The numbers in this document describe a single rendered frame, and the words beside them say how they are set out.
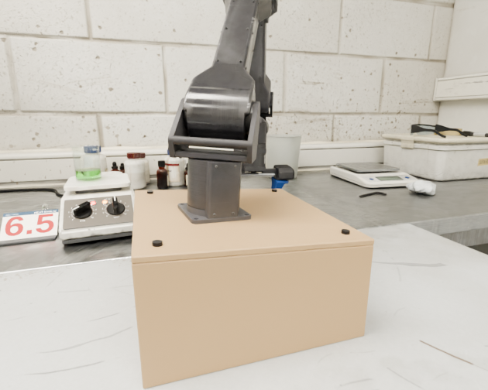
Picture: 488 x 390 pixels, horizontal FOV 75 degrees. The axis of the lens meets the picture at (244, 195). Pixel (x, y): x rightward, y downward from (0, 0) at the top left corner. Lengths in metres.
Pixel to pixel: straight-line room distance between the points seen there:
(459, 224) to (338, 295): 0.58
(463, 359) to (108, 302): 0.38
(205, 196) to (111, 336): 0.17
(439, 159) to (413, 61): 0.56
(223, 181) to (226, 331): 0.14
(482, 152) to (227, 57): 1.11
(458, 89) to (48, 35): 1.53
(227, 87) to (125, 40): 0.88
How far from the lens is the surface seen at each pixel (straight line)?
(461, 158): 1.31
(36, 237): 0.69
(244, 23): 0.46
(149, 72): 1.19
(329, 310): 0.33
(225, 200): 0.32
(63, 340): 0.39
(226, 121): 0.33
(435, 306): 0.46
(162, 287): 0.26
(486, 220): 0.93
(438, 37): 1.75
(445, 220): 0.83
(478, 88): 1.60
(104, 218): 0.63
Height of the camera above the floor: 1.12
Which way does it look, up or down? 14 degrees down
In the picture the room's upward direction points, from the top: straight up
